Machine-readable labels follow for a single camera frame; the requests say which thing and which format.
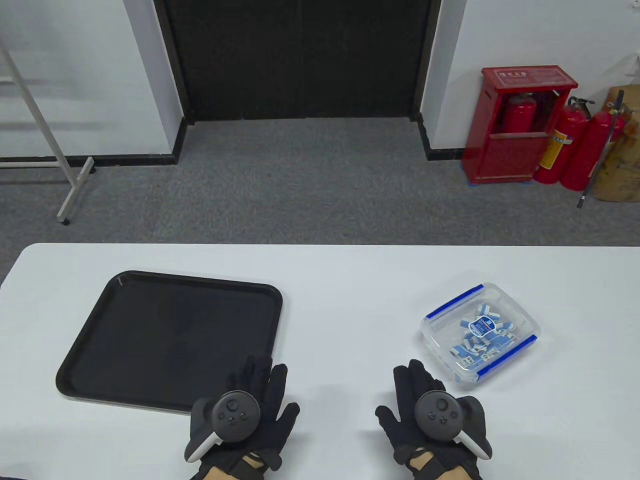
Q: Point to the brown cardboard box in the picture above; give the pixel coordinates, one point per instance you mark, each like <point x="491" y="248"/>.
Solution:
<point x="622" y="170"/>

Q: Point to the dark grey controller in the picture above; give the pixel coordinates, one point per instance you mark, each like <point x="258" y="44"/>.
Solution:
<point x="440" y="412"/>
<point x="235" y="412"/>

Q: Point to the black plastic tray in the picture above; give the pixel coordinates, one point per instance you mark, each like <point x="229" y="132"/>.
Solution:
<point x="165" y="335"/>

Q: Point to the red fire extinguisher cabinet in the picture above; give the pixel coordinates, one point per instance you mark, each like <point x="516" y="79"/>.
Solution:
<point x="505" y="155"/>

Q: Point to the red extinguisher with yellow label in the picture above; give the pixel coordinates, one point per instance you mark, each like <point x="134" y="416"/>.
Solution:
<point x="567" y="135"/>

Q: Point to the person's left forearm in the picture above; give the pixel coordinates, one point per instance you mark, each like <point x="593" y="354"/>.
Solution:
<point x="225" y="475"/>

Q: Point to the black double door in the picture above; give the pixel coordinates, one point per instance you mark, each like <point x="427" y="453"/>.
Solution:
<point x="300" y="60"/>

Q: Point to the plain red fire extinguisher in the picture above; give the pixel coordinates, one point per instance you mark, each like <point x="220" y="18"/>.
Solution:
<point x="587" y="155"/>

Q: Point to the red extinguisher inside cabinet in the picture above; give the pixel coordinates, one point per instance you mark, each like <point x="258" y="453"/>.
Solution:
<point x="520" y="115"/>

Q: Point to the pile of blue mahjong tiles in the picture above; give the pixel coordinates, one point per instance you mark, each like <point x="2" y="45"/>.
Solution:
<point x="472" y="350"/>

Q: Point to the clear container with blue clips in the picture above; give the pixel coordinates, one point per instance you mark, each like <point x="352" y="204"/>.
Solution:
<point x="466" y="383"/>

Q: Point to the white metal stand frame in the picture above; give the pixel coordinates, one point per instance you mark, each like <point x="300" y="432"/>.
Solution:
<point x="75" y="192"/>

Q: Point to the person's right hand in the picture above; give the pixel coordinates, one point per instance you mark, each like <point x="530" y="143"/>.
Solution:
<point x="400" y="417"/>

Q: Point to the clear lid with blue label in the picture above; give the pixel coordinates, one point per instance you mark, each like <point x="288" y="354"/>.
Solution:
<point x="447" y="325"/>

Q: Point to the person's left hand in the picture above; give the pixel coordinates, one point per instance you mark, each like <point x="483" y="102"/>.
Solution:
<point x="274" y="400"/>

